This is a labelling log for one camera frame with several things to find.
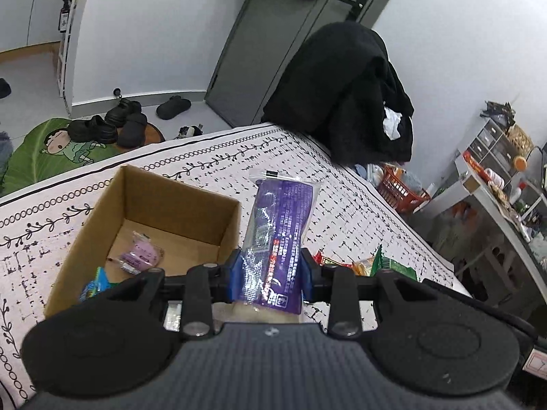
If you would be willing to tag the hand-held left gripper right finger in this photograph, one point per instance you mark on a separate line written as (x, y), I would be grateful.
(307, 277)

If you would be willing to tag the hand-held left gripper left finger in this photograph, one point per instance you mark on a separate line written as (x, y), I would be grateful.
(236, 277)

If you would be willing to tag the red snack bar packet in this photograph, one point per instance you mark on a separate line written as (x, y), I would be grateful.
(331, 260)

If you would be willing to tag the orange bread packet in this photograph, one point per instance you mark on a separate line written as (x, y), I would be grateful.
(363, 266)

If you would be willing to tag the long purple snack packet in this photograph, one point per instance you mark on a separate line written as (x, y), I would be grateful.
(277, 222)

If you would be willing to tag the dark green snack packet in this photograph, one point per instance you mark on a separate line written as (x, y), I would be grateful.
(393, 264)

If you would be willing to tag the round purple snack packet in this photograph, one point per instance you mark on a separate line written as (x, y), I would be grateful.
(143, 254)

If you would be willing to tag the brown cardboard box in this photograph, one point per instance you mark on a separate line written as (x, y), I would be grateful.
(171, 205)

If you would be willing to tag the blue snack packet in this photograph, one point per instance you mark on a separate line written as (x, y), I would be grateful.
(96, 284)

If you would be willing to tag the white desk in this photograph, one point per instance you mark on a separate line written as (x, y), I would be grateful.
(478, 192)

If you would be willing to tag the white bottle red cap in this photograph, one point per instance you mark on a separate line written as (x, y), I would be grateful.
(517, 194)

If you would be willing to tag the printed white blanket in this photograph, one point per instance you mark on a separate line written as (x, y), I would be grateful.
(299, 158)

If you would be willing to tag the red plastic basket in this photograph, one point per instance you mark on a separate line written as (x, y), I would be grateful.
(401, 198)

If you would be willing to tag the blue grey cloth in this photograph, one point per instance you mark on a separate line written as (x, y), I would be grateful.
(412, 181)

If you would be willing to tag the red snack bag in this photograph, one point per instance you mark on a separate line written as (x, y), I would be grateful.
(476, 164)

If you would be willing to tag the orange round toy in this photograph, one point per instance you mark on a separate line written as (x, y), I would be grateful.
(521, 163)

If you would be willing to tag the grey black sneaker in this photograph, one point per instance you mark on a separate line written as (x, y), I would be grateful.
(190, 131)

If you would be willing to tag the grey drawer organizer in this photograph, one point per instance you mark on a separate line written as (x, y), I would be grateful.
(487, 136)

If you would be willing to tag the woven basket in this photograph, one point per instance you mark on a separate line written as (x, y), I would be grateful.
(519, 139)

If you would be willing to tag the white crumpled cloth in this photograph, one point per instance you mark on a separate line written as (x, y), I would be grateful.
(392, 121)

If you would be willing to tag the black clog shoe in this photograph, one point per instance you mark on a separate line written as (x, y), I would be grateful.
(123, 112)
(92, 130)
(133, 130)
(173, 107)

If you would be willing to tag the dark ornament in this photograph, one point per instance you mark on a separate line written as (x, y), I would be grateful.
(499, 113)

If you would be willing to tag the black coat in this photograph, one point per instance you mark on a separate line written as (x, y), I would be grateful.
(342, 85)

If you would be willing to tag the black door stopper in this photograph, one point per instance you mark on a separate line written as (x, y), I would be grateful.
(116, 93)

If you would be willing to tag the grey door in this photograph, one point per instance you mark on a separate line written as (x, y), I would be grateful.
(273, 51)

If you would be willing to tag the green leaf floor mat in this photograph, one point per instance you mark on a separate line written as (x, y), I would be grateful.
(30, 158)

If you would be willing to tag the grey fluffy rug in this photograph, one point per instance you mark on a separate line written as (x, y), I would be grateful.
(5, 149)

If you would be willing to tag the white narrow rack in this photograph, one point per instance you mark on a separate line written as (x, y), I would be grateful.
(64, 72)

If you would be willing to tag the black slipper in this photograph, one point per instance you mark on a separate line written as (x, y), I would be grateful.
(4, 88)

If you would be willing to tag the black spray bottle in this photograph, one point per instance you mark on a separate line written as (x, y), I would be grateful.
(64, 15)

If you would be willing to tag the white kitchen cabinet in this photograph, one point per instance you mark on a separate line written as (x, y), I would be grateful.
(25, 8)

